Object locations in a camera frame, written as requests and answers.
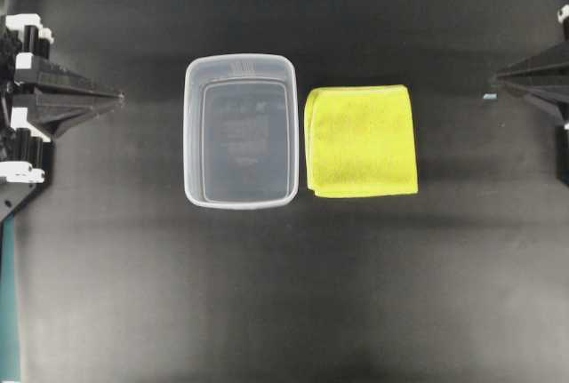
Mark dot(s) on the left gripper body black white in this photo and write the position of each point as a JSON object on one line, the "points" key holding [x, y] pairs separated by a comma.
{"points": [[25, 43]]}

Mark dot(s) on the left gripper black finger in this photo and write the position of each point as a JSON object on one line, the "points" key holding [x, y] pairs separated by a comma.
{"points": [[55, 114], [46, 75]]}

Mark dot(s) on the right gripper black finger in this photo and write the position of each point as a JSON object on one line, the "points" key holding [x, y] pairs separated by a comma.
{"points": [[538, 68], [552, 99]]}

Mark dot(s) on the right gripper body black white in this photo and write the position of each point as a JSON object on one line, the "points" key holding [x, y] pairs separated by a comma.
{"points": [[561, 67]]}

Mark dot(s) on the clear plastic container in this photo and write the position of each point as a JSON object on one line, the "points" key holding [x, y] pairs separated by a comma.
{"points": [[240, 132]]}

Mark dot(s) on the yellow folded towel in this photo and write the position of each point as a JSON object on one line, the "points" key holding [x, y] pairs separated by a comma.
{"points": [[359, 142]]}

